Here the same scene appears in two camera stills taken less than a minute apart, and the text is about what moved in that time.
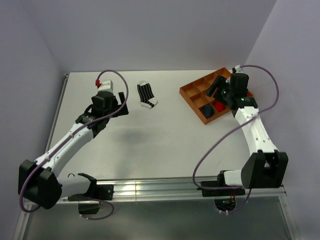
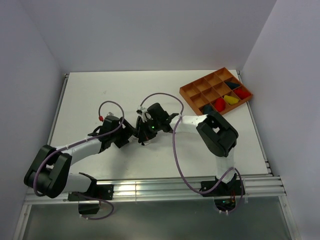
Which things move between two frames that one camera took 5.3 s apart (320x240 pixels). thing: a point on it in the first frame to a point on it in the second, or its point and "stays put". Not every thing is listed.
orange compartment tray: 208,108 stays put
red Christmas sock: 220,106 stays put
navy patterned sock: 208,110 stays put
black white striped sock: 147,98 to 145,130
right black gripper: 215,84 to 155,133
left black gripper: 114,102 to 127,132
